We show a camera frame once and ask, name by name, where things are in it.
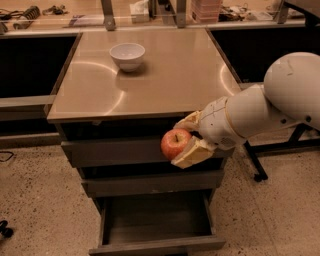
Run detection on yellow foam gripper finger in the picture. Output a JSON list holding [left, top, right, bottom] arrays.
[[171, 136, 217, 169], [174, 111, 201, 132]]

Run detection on black floor cable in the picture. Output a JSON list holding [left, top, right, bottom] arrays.
[[0, 150, 15, 164]]

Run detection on grey open bottom drawer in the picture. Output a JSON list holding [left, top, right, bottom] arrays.
[[89, 191, 225, 256]]

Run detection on grey middle drawer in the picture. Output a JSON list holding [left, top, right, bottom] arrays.
[[82, 170, 224, 198]]

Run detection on white ceramic bowl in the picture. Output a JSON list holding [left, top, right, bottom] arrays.
[[109, 43, 146, 72]]

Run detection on black coiled cable tool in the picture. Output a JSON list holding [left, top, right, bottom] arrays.
[[13, 6, 40, 30]]

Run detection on long background workbench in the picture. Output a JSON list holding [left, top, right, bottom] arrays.
[[0, 0, 320, 148]]

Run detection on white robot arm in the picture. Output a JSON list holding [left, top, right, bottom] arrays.
[[171, 52, 320, 169]]

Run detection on black caster on floor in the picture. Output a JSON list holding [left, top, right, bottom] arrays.
[[0, 220, 13, 238]]

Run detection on pink stacked plastic trays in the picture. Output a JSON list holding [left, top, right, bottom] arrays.
[[191, 0, 222, 23]]

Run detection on grey top drawer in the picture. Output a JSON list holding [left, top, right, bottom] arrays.
[[60, 134, 235, 169]]

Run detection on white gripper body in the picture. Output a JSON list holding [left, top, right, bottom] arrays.
[[198, 97, 246, 150]]

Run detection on black table leg frame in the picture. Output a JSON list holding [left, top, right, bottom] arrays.
[[244, 124, 320, 182]]

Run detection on red apple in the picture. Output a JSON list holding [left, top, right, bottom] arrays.
[[160, 128, 192, 160]]

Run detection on grey drawer cabinet with counter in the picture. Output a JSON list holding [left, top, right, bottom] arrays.
[[46, 27, 243, 256]]

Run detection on white tissue box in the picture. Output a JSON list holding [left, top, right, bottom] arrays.
[[129, 0, 149, 23]]

